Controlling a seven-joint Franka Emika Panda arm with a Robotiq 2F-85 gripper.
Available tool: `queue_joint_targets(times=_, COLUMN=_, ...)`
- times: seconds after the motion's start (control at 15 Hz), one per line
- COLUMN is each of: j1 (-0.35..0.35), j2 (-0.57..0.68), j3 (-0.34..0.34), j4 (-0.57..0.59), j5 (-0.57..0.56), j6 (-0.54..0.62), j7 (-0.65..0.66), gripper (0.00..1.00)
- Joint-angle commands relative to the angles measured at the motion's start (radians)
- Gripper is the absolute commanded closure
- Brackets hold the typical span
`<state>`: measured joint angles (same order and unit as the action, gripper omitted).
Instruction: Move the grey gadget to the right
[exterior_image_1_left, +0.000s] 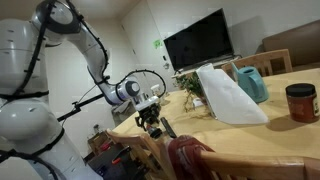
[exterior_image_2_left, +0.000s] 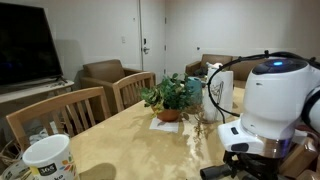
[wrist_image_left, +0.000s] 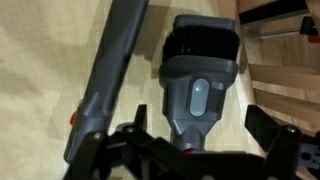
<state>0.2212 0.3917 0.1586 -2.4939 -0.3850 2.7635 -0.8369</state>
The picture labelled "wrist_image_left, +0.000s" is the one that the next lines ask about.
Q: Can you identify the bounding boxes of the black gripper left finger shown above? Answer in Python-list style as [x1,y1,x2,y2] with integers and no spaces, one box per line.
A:
[63,104,188,180]

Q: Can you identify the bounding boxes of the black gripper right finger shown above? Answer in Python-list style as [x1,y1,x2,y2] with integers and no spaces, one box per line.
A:
[244,104,303,180]

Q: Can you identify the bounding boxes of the grey vacuum brush attachment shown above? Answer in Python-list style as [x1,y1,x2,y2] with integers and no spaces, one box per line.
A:
[158,14,240,154]

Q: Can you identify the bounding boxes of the wooden slatted chair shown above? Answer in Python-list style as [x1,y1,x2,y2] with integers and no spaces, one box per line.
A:
[234,0,320,180]

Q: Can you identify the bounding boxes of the grey vacuum crevice tool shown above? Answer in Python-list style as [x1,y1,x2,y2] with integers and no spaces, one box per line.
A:
[63,0,150,164]

